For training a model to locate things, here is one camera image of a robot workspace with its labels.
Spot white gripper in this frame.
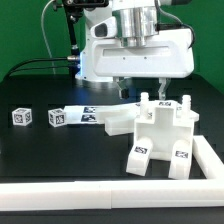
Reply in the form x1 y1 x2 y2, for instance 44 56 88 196
90 17 194 100

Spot white chair seat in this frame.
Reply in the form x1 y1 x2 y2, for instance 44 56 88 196
134 95 199 161

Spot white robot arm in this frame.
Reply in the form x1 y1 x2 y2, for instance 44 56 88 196
75 0 195 100

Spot flat white chair back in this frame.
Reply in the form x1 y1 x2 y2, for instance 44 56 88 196
64 105 97 124

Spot white chair nut cube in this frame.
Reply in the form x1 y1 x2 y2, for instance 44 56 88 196
12 108 32 126

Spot black cables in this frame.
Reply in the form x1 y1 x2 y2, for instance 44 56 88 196
1 55 81 83

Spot black camera stand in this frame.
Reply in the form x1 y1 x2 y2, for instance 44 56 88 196
53 0 109 75

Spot white obstacle fence wall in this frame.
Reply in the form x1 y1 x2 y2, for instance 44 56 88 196
0 136 224 211

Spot grey cable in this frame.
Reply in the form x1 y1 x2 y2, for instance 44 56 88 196
40 0 58 76

